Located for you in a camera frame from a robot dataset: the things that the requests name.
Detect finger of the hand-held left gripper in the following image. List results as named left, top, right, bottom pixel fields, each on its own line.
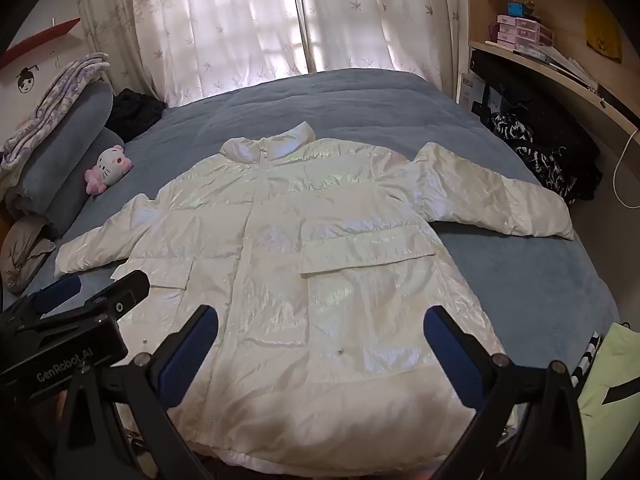
left=82, top=270, right=151, bottom=320
left=30, top=274, right=84, bottom=313

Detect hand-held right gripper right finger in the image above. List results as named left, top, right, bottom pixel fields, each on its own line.
left=422, top=305, right=586, bottom=480

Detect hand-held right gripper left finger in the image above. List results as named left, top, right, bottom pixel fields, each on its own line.
left=52, top=304, right=221, bottom=480

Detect white shiny puffer jacket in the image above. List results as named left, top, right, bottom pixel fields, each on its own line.
left=54, top=121, right=576, bottom=471

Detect grey pillow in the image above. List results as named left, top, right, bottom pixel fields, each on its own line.
left=45, top=127, right=126, bottom=238
left=15, top=80, right=116, bottom=203

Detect pink white cat plush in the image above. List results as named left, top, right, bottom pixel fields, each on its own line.
left=84, top=144, right=133, bottom=196

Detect black white striped cloth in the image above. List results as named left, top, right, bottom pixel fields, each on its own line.
left=570, top=330, right=603, bottom=391

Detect light green garment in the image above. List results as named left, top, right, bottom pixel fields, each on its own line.
left=575, top=322, right=640, bottom=441

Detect black knitted cloth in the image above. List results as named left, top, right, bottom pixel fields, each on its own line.
left=105, top=88, right=168, bottom=143

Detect purple floral blanket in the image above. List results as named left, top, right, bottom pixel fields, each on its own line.
left=0, top=52, right=111, bottom=181

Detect black white patterned garment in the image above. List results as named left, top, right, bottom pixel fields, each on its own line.
left=487, top=112, right=576, bottom=196

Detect grey-blue fleece blanket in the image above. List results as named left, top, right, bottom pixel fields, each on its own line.
left=20, top=67, right=621, bottom=376

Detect white cardboard box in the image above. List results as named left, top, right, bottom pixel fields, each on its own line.
left=459, top=72, right=493, bottom=111

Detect white leaf-print curtain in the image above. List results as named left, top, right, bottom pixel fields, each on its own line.
left=295, top=0, right=468, bottom=100
left=75, top=0, right=306, bottom=107

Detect white papers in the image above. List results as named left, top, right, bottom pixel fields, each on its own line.
left=515, top=42, right=598, bottom=88

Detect stack of pink boxes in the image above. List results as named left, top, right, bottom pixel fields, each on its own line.
left=497, top=14, right=556, bottom=51

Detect yellow cloth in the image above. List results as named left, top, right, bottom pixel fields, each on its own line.
left=585, top=4, right=623, bottom=63

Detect cartoon face wall sticker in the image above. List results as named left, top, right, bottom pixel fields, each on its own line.
left=15, top=65, right=38, bottom=95

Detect red wall shelf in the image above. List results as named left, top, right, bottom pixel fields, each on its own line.
left=0, top=17, right=82, bottom=68

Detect white cable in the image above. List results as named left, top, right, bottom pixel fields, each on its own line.
left=614, top=127, right=640, bottom=210

